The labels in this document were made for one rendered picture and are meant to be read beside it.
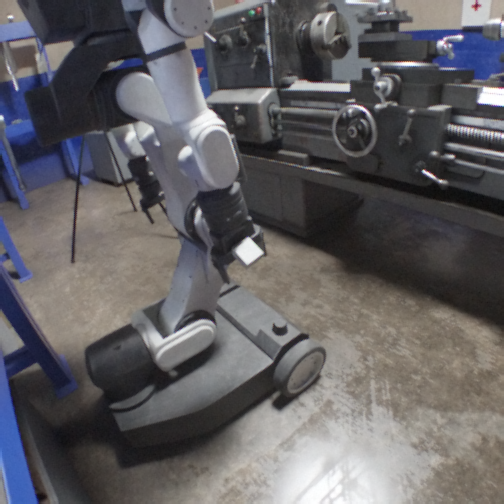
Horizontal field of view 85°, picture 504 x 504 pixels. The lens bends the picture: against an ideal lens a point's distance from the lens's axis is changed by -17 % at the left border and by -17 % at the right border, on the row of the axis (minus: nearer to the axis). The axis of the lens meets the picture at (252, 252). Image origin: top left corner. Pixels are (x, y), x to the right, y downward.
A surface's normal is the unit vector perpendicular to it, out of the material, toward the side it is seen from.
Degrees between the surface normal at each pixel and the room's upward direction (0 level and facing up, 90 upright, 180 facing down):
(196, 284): 90
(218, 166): 90
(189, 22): 90
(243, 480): 0
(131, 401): 0
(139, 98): 90
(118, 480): 0
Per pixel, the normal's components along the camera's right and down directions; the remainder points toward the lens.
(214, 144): 0.61, 0.37
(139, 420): -0.10, -0.84
